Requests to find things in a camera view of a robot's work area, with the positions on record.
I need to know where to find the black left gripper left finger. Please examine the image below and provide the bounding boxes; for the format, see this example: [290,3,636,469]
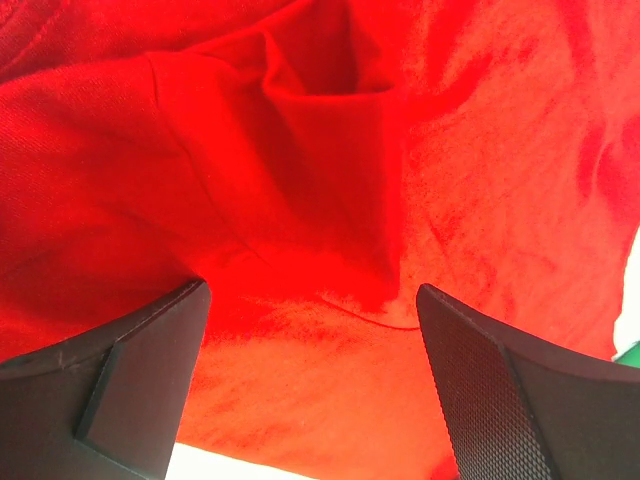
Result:
[1,281,211,480]

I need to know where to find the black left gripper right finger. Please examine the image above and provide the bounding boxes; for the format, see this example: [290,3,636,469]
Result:
[416,284,639,480]

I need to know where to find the red t shirt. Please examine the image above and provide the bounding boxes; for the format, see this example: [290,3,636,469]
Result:
[1,1,639,479]

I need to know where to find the green plastic bin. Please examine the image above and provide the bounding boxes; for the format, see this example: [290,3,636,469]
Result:
[612,342,640,368]

